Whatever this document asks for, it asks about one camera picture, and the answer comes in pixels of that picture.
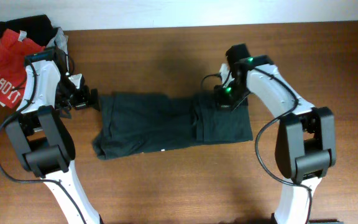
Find dark green Nike t-shirt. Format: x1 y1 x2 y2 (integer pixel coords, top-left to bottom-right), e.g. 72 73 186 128
92 93 253 160

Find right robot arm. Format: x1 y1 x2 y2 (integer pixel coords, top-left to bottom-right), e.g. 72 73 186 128
214 44 336 224

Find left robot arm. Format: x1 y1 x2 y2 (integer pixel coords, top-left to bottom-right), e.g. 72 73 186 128
1 47 103 223

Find red printed t-shirt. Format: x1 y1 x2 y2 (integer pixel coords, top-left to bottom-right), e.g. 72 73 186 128
0 29 45 108

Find black folded garment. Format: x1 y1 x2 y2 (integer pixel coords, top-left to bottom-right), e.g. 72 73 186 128
0 14 58 46

